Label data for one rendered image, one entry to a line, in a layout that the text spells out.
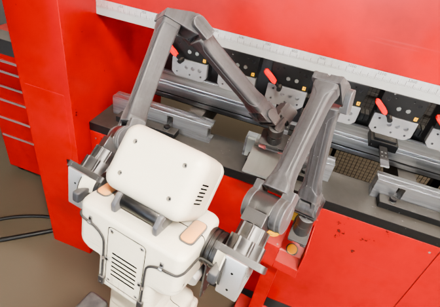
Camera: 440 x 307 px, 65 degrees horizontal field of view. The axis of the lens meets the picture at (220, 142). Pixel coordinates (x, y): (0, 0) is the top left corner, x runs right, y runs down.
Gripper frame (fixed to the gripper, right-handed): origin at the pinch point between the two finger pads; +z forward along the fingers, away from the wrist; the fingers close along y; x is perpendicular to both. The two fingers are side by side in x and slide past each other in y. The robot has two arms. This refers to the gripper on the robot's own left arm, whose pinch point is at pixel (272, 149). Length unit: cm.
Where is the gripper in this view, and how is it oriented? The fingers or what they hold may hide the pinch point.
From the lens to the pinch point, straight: 139.0
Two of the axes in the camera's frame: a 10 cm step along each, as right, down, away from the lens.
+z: 0.5, 4.4, 9.0
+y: -9.4, -2.9, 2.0
